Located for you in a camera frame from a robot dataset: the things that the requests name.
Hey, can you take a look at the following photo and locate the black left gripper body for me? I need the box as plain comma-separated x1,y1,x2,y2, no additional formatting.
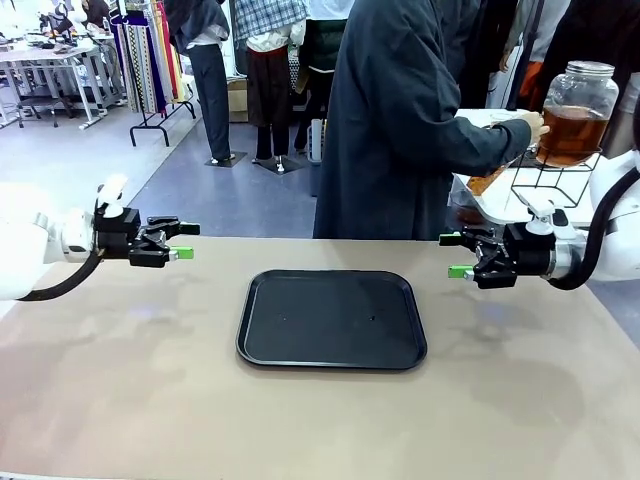
93,206,151,262

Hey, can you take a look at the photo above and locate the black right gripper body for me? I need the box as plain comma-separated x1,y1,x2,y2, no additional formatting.
503,222,557,278

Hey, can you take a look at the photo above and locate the person's right forearm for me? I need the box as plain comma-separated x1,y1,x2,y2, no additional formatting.
449,117,534,177

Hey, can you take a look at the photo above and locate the person's right hand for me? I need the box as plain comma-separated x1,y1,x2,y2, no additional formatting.
518,109,551,147

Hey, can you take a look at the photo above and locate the white side table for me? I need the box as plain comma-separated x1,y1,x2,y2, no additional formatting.
452,107,601,225

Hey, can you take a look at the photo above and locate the glass tea dispenser jar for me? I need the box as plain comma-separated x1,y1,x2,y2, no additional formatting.
535,60,621,169

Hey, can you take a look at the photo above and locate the mannequin in dark trousers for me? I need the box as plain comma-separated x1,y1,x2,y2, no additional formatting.
164,0,247,167

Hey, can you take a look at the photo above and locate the cardboard box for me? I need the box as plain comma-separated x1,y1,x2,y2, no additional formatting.
227,79,250,124

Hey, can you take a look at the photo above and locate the person in dark shirt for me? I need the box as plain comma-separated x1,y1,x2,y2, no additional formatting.
312,0,534,241

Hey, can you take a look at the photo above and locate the orange cloth piece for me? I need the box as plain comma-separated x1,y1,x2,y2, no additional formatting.
518,59,545,99

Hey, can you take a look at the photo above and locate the colourful fabric clothes rack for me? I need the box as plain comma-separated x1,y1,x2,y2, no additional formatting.
108,0,197,147

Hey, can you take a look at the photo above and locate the black plastic serving tray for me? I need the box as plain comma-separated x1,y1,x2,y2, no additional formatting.
235,268,429,371

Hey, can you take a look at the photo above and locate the white background work table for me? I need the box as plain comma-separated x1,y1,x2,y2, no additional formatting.
0,42,109,130

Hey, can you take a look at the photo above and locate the bystander in grey shirt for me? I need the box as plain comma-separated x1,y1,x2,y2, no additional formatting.
499,0,572,109

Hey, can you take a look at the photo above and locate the bystander in black clothes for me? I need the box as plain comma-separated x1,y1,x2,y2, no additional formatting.
542,0,640,109

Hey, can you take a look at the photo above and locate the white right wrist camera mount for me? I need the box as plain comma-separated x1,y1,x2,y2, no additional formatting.
516,192,570,237

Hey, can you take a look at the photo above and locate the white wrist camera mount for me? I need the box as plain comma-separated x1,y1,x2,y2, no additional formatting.
516,192,570,237
94,173,130,220

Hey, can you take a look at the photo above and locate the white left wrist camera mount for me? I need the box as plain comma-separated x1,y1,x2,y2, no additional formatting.
94,173,130,220

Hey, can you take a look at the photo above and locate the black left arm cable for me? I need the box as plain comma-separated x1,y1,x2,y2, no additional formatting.
17,249,107,303

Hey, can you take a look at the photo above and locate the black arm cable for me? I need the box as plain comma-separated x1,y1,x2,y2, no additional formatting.
17,249,107,303
547,164,640,292

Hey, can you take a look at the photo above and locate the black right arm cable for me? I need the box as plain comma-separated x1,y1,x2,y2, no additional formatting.
547,164,640,292

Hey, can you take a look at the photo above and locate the black wire jar stand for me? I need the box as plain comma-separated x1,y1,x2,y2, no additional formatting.
509,147,605,210

